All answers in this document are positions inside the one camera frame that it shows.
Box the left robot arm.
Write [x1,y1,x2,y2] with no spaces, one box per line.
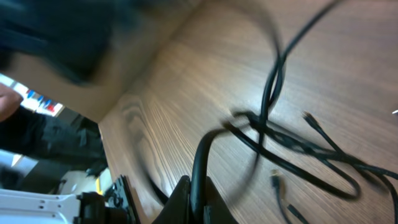
[1,0,146,85]

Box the thick black HDMI cable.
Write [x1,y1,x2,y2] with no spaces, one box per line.
[146,111,363,223]

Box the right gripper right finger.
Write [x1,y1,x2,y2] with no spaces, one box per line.
[203,177,238,224]

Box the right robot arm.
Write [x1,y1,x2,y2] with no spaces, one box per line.
[1,175,238,224]

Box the person in dark clothing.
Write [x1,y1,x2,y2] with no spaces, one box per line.
[1,84,108,177]

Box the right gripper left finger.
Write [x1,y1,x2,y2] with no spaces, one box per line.
[152,175,190,224]

